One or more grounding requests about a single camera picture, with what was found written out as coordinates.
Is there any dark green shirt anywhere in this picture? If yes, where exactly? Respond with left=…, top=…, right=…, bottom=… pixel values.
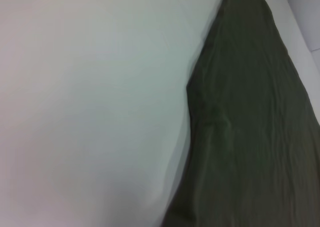
left=159, top=0, right=320, bottom=227

